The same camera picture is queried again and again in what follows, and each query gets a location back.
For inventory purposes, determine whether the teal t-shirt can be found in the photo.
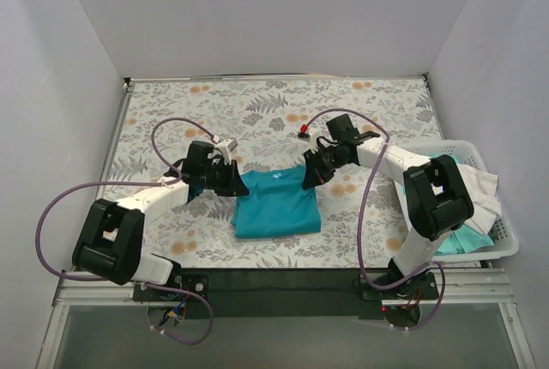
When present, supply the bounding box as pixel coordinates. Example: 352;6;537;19
232;166;322;239

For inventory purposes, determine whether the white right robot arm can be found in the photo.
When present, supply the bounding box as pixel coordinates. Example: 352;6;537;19
298;109;474;291

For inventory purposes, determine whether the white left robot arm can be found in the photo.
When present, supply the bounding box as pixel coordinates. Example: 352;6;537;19
72;139;249;285

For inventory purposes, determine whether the floral patterned table mat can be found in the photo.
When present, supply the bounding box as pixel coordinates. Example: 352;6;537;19
100;79;441;268

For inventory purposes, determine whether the mint green shirt in basket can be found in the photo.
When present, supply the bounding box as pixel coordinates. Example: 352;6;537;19
437;154;494;256

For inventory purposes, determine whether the white t-shirt in basket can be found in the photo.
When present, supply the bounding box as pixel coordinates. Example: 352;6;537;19
457;164;503;235

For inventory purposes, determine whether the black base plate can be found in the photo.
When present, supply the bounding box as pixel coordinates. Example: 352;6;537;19
132;268;441;321

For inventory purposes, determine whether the aluminium frame rail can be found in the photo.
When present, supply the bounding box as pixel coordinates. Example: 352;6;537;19
54;267;514;305

